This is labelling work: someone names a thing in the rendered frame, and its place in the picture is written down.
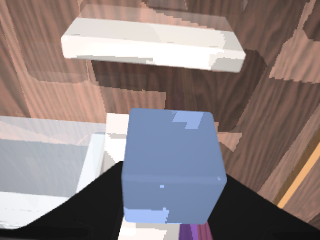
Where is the light blue cube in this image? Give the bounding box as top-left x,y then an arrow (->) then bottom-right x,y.
121,108 -> 227,225

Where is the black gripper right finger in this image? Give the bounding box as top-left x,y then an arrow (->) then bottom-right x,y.
207,173 -> 320,240

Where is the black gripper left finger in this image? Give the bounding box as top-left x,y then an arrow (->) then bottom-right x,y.
0,161 -> 124,240

